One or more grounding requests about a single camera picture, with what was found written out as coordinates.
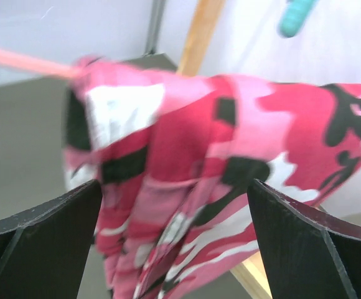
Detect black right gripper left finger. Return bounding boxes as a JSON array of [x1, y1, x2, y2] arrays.
[[0, 180, 102, 298]]

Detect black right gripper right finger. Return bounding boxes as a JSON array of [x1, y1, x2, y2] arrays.
[[247, 179, 361, 299]]

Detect pink camouflage trousers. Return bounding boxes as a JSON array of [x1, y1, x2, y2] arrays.
[[63, 57, 361, 298]]

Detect pink wire hanger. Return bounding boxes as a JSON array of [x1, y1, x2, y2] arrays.
[[0, 49, 80, 79]]

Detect teal plastic hanger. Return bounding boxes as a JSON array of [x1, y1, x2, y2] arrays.
[[278, 0, 317, 38]]

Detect wooden clothes rack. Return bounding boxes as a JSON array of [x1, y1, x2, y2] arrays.
[[177, 0, 272, 298]]

